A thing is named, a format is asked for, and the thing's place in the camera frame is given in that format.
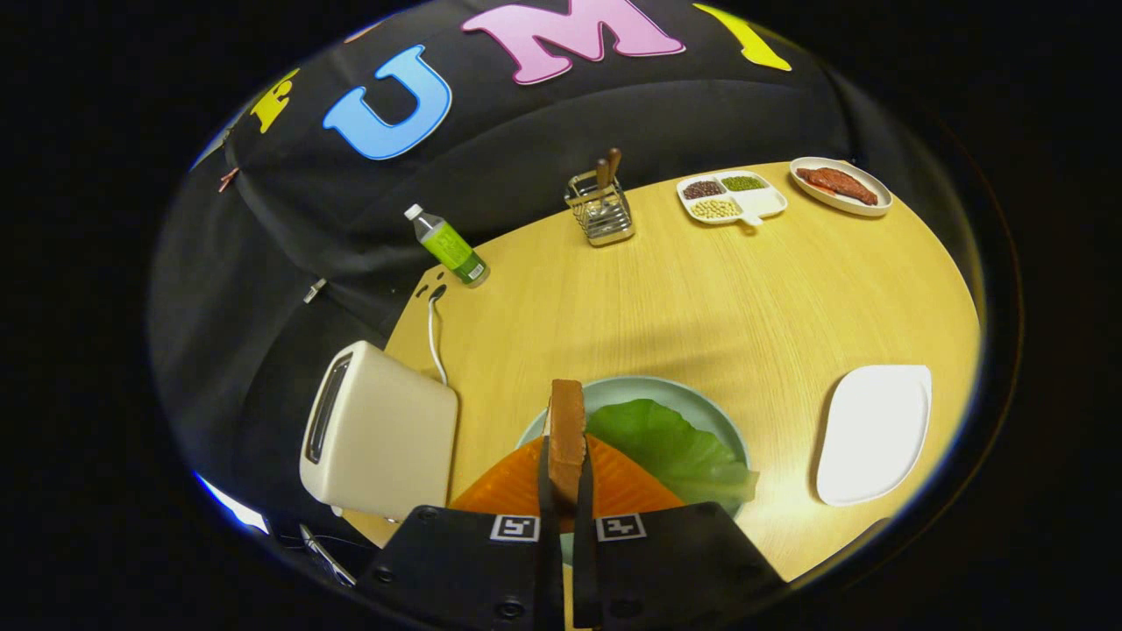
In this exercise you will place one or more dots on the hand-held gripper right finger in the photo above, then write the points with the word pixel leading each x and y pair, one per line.
pixel 585 543

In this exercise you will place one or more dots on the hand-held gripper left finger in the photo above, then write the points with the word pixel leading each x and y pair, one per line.
pixel 546 526

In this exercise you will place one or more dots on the toasted bread slice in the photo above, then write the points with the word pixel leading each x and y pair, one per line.
pixel 567 438

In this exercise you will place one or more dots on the green lettuce leaf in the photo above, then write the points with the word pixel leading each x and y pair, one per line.
pixel 675 456

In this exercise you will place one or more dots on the light green round plate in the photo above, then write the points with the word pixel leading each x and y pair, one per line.
pixel 631 390

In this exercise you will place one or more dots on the white toaster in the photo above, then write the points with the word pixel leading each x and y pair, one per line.
pixel 394 438

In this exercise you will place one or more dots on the green drink bottle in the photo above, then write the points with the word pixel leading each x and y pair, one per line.
pixel 449 247

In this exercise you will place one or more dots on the white rounded square plate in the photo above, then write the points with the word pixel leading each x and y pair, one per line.
pixel 872 438

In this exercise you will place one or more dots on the metal utensil holder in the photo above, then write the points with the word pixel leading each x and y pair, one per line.
pixel 609 223

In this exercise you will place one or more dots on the white cloth clip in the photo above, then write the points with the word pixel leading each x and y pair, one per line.
pixel 315 290

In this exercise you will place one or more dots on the yellow beans pile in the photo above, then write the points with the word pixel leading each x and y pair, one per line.
pixel 715 209

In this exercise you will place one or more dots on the red beans pile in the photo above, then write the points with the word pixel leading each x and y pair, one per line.
pixel 703 188

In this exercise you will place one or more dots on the white divided dish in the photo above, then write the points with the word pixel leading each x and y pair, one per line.
pixel 761 203

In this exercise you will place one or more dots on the green beans pile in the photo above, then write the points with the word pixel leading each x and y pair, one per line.
pixel 742 183

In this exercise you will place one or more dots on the white oval plate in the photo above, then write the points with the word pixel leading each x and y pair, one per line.
pixel 824 200

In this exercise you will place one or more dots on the red meat piece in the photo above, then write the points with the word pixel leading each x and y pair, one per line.
pixel 837 184

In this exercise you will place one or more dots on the pink cloth clip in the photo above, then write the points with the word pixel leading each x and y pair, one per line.
pixel 228 180

